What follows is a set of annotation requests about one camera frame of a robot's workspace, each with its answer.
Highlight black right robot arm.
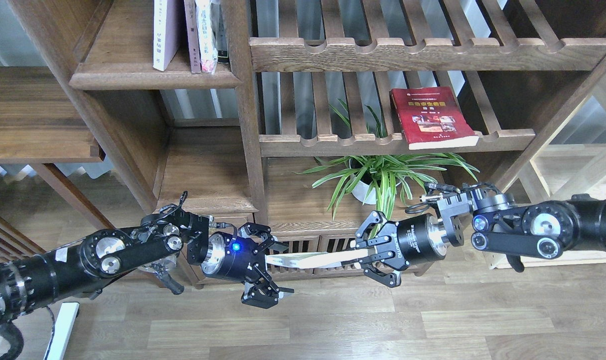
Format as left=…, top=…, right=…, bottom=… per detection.
left=350, top=182, right=606, bottom=288

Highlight dark wooden bookshelf cabinet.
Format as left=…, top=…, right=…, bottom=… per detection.
left=7, top=0, right=606, bottom=291

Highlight plastic wrapped white book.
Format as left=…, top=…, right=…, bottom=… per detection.
left=195, top=0, right=220, bottom=75

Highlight yellow cover book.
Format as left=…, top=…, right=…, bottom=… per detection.
left=265, top=248, right=370, bottom=269

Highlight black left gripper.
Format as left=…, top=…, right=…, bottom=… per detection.
left=200, top=222, right=294, bottom=309

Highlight brown spine book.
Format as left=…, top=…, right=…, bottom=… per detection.
left=184, top=0, right=201, bottom=74

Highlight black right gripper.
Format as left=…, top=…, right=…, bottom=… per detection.
left=354, top=210, right=451, bottom=288

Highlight spider plant green leaves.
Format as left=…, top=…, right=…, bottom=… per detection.
left=294, top=98, right=480, bottom=236

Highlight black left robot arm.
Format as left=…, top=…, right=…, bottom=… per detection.
left=0, top=203, right=294, bottom=360

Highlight white plant pot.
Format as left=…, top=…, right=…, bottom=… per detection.
left=348, top=155, right=401, bottom=212

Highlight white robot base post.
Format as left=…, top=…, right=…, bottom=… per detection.
left=44, top=301, right=80, bottom=360

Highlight white pale purple book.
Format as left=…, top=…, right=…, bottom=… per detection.
left=152, top=0, right=185, bottom=72

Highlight red cover book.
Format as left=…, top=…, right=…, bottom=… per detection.
left=390, top=86, right=479, bottom=150

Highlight dark spine book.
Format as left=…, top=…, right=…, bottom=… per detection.
left=214, top=0, right=230, bottom=65

